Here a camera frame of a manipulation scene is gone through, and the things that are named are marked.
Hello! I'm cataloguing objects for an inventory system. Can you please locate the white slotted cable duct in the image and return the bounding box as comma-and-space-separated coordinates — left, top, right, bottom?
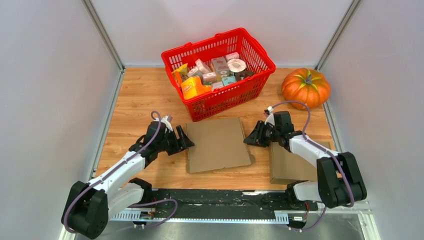
109, 210, 290, 225

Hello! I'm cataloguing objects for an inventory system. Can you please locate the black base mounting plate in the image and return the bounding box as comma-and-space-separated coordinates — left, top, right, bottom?
114, 188, 319, 221

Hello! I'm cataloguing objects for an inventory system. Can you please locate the aluminium frame post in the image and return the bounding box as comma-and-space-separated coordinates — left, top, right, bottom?
314, 0, 362, 71
81, 0, 126, 73

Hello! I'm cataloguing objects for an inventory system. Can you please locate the yellow snack packet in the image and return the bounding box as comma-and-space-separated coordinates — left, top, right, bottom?
172, 63, 188, 87

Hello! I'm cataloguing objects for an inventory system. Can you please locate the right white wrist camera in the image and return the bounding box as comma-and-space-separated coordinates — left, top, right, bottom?
264, 106, 275, 126

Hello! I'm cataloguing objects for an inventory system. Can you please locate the pink white round roll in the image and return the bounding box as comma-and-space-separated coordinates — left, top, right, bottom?
227, 58, 247, 73

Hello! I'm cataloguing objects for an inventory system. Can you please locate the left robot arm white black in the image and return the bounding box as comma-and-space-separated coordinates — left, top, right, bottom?
61, 117, 195, 240

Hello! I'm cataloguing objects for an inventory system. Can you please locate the brown cardboard box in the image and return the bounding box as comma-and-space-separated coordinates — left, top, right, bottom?
268, 142, 317, 185

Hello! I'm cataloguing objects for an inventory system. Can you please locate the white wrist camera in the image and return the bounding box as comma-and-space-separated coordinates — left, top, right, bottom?
264, 106, 275, 126
161, 114, 174, 132

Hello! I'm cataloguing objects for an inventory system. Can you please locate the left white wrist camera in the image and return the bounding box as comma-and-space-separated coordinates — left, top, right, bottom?
161, 114, 174, 132

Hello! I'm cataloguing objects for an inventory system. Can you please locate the right aluminium frame post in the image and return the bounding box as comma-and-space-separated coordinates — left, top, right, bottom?
314, 0, 362, 71

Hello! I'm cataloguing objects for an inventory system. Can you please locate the left aluminium frame post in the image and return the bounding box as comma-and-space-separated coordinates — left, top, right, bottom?
81, 0, 126, 73

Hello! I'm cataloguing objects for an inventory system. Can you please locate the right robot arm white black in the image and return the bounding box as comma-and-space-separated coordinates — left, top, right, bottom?
243, 110, 368, 210

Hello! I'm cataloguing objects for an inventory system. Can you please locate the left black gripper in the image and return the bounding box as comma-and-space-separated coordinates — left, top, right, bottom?
156, 125, 195, 156

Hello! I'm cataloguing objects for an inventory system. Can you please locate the orange pumpkin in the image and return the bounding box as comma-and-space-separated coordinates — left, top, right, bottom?
281, 68, 332, 110

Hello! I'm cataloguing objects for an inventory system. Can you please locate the orange snack box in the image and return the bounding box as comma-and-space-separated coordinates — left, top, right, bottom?
180, 76, 212, 100

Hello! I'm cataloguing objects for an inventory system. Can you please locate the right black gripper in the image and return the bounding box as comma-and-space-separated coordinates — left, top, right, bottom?
243, 120, 280, 148

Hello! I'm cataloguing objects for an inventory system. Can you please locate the dark brown round item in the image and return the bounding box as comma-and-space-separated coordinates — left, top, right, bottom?
234, 70, 255, 82

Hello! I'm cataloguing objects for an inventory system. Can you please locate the brown cardboard sheet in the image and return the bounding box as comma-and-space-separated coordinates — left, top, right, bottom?
186, 117, 255, 174

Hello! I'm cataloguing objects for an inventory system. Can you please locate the teal small box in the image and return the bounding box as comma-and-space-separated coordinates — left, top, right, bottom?
221, 76, 237, 87

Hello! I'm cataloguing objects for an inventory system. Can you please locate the red plastic shopping basket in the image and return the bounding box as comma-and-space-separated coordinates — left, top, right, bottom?
161, 27, 276, 122

